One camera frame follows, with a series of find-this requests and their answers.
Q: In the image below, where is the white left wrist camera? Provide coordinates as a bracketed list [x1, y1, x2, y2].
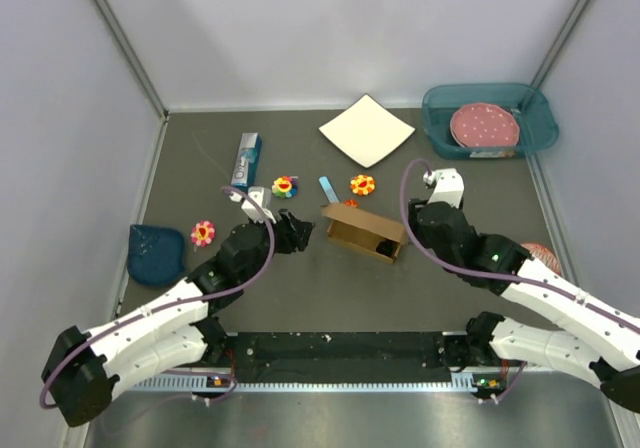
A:
[228, 186, 276, 223]

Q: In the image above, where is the pink plush flower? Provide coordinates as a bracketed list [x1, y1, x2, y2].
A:
[190, 220, 216, 248]

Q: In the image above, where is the teal plastic bin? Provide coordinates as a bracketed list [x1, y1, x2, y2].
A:
[422, 83, 559, 160]

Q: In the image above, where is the white cable duct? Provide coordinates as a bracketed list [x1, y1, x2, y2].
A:
[130, 372, 505, 394]

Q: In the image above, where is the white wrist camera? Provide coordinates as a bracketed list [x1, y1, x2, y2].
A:
[423, 168, 464, 209]
[228, 186, 276, 223]

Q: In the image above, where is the rainbow plush flower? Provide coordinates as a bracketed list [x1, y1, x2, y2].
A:
[271, 176, 298, 199]

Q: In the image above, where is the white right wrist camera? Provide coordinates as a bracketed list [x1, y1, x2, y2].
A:
[423, 168, 464, 209]

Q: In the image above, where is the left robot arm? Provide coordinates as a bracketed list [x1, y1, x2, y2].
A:
[40, 209, 314, 428]

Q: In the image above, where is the blue toothpaste box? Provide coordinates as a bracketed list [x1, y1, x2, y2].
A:
[231, 132, 262, 193]

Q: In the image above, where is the orange red small toy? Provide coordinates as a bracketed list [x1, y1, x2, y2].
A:
[343, 199, 359, 208]

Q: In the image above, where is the brown cardboard box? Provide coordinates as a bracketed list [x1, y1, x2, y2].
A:
[321, 203, 408, 263]

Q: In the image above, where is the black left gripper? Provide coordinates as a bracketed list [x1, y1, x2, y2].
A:
[241, 209, 315, 284]

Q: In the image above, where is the light blue stick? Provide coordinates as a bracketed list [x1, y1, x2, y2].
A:
[318, 176, 340, 204]

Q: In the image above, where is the orange plush flower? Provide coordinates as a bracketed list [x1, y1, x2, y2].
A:
[350, 174, 376, 196]

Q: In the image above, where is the pink dotted plate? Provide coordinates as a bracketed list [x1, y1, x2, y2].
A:
[449, 102, 520, 148]

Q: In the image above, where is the white square plate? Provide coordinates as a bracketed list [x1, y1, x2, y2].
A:
[319, 94, 415, 168]

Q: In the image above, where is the pink patterned bowl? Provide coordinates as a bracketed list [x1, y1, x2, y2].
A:
[522, 243, 562, 275]

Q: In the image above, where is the dark blue dish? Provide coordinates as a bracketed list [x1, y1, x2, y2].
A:
[126, 224, 186, 287]

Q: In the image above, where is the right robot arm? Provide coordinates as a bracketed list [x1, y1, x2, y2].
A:
[401, 199, 639, 412]

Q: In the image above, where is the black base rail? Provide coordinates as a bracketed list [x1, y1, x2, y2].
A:
[168, 331, 526, 383]

